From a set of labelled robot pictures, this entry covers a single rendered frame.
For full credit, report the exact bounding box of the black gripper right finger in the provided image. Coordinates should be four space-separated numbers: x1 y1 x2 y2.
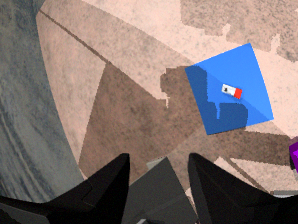
188 152 298 224

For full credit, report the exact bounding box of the blue square mat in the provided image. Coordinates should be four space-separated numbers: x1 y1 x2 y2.
185 43 273 135

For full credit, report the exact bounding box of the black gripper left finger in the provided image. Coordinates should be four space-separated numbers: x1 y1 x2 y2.
0 153 130 224

